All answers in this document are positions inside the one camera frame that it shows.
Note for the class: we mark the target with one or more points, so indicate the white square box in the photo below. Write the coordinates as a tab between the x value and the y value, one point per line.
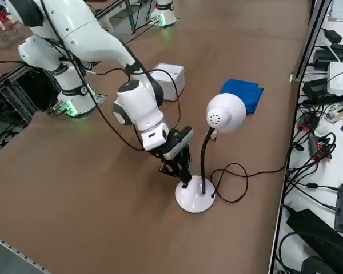
173	80

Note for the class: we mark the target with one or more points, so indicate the clear shelf with red items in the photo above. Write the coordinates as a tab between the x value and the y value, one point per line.
3	28

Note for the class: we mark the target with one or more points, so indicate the aluminium frame post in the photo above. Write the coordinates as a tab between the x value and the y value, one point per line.
311	37

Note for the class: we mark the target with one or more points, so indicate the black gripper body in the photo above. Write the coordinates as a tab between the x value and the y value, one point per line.
175	140

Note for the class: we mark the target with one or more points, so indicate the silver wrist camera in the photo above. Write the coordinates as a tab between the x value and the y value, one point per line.
189	134

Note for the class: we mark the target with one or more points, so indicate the large black case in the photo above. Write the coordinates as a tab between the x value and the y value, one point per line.
317	237

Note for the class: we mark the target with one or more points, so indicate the blue folded cloth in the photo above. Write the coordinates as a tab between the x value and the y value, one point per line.
245	94

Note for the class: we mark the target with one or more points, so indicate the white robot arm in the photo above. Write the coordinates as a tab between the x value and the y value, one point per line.
83	34
164	11

